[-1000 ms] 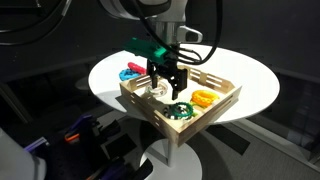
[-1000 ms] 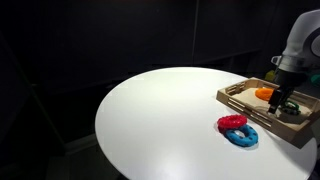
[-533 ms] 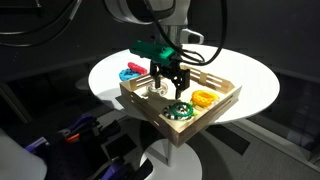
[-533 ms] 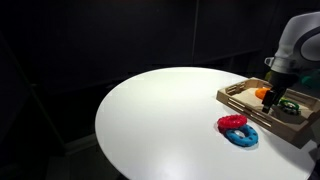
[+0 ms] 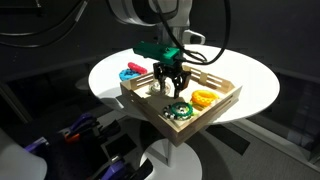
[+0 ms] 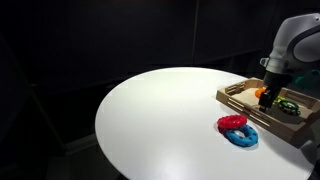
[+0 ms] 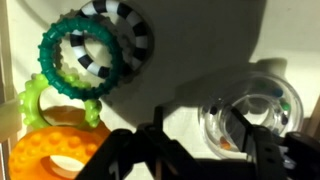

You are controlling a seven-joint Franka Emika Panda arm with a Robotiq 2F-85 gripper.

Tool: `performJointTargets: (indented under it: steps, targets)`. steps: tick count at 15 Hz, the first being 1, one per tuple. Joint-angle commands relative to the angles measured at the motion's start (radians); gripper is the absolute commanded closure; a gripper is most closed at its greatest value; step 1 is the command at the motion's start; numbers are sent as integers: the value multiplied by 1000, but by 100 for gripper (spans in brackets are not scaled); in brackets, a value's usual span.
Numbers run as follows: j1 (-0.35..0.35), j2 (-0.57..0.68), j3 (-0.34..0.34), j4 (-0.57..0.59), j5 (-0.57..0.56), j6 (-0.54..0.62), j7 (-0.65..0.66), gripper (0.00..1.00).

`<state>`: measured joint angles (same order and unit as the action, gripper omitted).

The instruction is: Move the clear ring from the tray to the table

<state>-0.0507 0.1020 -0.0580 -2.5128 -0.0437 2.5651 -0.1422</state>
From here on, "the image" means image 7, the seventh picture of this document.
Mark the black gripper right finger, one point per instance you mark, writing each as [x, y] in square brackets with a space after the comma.
[266, 153]

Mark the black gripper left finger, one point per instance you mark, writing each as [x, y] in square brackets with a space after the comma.
[140, 156]

